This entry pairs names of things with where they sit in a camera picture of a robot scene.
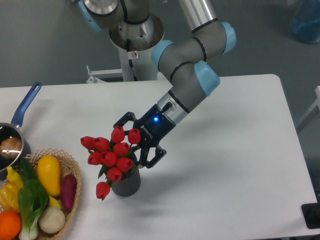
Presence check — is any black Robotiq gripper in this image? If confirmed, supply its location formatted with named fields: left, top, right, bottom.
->
left=113, top=103, right=176, bottom=168

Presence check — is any red tulip bouquet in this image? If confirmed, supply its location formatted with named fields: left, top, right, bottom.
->
left=80, top=128, right=141, bottom=200

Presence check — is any dark grey ribbed vase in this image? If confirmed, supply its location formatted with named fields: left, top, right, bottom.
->
left=111, top=153, right=141, bottom=197

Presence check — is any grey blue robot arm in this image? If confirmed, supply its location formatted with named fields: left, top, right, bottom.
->
left=78, top=0, right=237, bottom=168

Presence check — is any woven bamboo basket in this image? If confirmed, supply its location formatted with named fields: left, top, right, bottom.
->
left=0, top=147, right=83, bottom=240

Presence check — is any purple eggplant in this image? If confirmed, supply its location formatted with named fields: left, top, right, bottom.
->
left=60, top=174, right=77, bottom=212

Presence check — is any yellow squash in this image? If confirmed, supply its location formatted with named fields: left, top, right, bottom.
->
left=37, top=155, right=61, bottom=197

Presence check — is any yellow lemon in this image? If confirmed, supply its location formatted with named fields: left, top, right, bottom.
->
left=49, top=196, right=62, bottom=209

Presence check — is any green cucumber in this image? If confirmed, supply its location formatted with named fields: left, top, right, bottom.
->
left=18, top=158, right=38, bottom=183

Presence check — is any white garlic bulb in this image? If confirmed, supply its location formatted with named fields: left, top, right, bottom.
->
left=39, top=206, right=66, bottom=234

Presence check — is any green bok choy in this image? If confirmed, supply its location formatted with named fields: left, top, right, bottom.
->
left=18, top=179, right=49, bottom=240

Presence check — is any brown bun in pan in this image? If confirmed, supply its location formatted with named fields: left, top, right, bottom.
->
left=0, top=137, right=22, bottom=159

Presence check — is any yellow bell pepper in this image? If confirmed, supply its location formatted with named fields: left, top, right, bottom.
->
left=0, top=166, right=24, bottom=213

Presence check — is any orange fruit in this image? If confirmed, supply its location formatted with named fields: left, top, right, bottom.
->
left=0, top=210, right=22, bottom=240

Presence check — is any black box at table edge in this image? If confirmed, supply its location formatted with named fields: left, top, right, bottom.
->
left=301, top=203, right=320, bottom=229

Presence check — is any blue translucent container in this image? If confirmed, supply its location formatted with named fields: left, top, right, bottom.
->
left=289, top=0, right=320, bottom=44

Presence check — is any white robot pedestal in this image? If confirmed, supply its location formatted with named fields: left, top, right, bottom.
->
left=87, top=13, right=164, bottom=83

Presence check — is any blue handled saucepan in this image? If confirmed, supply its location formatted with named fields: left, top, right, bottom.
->
left=0, top=82, right=42, bottom=181

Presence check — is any white frame at right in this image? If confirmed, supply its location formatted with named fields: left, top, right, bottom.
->
left=295, top=85, right=320, bottom=133

